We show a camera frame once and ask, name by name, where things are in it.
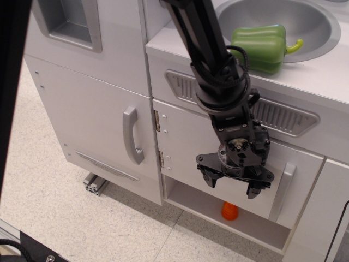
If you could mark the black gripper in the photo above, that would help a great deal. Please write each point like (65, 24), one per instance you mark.
(214, 166)

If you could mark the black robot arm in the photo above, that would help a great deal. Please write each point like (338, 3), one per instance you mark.
(223, 90)

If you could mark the white toy sink cabinet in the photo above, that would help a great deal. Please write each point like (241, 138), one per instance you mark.
(318, 85)

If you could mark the white toy fridge cabinet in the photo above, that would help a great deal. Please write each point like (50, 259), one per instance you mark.
(85, 93)

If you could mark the orange toy carrot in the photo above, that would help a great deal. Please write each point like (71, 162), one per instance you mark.
(229, 211)

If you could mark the lower metal door hinge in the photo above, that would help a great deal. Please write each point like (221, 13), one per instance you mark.
(161, 159)

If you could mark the metal door hinge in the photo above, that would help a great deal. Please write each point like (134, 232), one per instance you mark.
(161, 159)
(157, 124)

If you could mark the grey vent grille panel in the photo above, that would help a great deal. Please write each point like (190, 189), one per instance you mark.
(277, 116)

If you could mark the upper metal door hinge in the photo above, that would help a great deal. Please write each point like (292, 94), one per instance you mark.
(157, 124)

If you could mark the aluminium extrusion bar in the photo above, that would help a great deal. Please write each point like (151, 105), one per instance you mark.
(95, 184)

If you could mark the green toy bell pepper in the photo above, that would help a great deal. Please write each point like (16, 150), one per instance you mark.
(262, 48)

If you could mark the silver round sink bowl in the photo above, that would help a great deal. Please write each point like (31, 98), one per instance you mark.
(317, 27)

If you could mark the grey recessed dispenser panel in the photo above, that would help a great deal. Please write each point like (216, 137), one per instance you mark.
(71, 22)

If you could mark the grey cabinet door handle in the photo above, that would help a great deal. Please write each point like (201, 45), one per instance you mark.
(284, 184)

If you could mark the grey fridge door handle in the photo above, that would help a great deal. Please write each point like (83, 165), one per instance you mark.
(129, 119)

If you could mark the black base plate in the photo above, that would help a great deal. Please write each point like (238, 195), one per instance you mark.
(30, 250)

